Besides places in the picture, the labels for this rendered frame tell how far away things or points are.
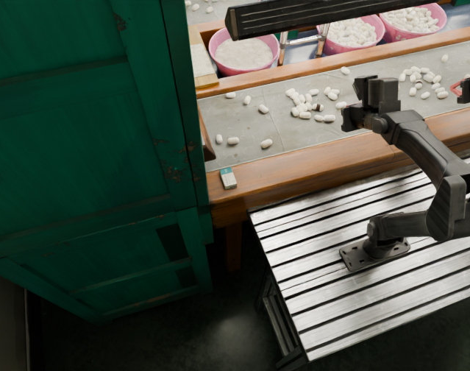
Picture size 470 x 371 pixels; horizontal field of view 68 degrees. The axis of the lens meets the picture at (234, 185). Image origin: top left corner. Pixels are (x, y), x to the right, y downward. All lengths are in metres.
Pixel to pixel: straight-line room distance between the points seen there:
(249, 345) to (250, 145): 0.89
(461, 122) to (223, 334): 1.21
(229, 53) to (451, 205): 1.01
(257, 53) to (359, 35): 0.42
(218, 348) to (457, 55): 1.50
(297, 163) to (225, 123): 0.28
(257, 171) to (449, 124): 0.65
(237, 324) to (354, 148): 0.92
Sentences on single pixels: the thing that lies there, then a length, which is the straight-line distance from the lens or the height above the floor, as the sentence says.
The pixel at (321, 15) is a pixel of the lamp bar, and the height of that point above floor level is 1.07.
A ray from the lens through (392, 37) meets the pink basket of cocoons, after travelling 1.68.
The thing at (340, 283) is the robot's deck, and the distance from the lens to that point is 1.03.
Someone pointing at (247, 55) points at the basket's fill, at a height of 0.73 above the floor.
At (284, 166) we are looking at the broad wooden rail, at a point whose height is 0.76.
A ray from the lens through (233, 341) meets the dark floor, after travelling 1.63.
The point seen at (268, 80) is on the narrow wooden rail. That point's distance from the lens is 1.29.
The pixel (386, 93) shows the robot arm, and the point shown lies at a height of 1.05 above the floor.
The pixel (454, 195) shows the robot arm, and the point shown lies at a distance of 0.70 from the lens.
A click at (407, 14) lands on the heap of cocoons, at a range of 1.82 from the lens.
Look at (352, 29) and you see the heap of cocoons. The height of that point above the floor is 0.73.
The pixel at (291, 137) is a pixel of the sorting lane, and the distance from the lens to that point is 1.15.
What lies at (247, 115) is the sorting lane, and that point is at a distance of 1.19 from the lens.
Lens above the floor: 1.62
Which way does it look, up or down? 59 degrees down
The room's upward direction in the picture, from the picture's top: straight up
